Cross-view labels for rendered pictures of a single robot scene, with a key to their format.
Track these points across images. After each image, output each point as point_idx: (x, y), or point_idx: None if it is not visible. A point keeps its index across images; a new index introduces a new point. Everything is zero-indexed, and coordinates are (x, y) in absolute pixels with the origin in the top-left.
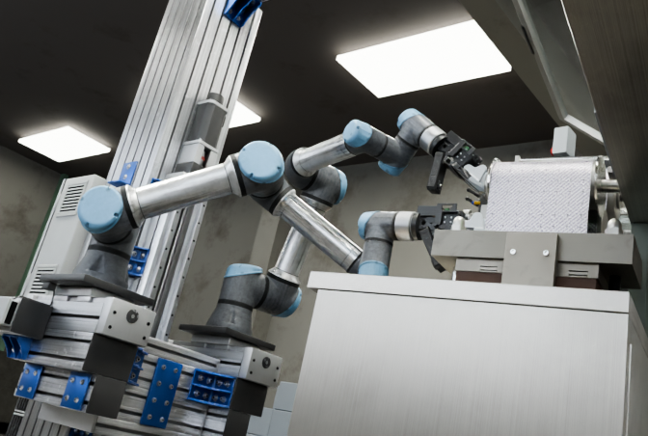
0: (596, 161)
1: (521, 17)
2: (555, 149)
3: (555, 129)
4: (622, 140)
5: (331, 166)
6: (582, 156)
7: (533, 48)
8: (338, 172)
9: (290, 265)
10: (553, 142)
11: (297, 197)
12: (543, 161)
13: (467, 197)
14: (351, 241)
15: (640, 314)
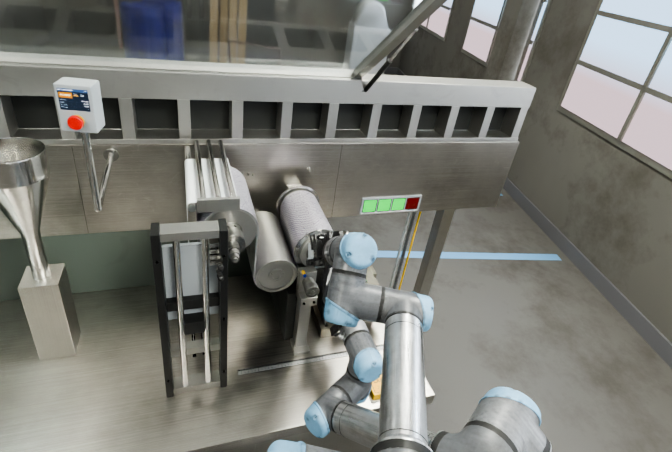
0: (317, 195)
1: None
2: (99, 126)
3: (92, 90)
4: None
5: (318, 450)
6: (228, 165)
7: None
8: (301, 441)
9: None
10: (95, 113)
11: (431, 432)
12: (321, 212)
13: (223, 276)
14: (357, 405)
15: None
